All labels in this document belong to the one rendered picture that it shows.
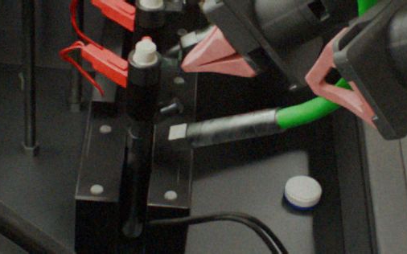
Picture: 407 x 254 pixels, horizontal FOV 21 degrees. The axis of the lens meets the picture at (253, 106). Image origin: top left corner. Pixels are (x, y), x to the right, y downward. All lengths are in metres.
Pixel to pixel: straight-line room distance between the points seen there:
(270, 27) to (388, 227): 0.27
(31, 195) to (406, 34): 0.61
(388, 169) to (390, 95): 0.42
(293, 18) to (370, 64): 0.17
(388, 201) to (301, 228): 0.15
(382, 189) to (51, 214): 0.34
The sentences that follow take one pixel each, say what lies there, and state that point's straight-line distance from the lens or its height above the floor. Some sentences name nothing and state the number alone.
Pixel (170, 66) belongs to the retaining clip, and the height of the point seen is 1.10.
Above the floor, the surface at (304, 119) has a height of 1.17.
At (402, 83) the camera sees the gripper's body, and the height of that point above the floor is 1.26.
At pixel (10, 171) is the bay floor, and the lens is 1.18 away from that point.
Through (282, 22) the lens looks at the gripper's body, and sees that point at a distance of 0.81.
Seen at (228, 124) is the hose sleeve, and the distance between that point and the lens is 0.78.
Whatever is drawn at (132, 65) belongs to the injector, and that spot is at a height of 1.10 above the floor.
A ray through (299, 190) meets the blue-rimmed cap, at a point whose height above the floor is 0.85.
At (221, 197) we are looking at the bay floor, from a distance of 1.16.
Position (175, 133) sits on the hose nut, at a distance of 0.80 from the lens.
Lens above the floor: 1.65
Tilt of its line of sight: 40 degrees down
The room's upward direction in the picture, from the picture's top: 9 degrees clockwise
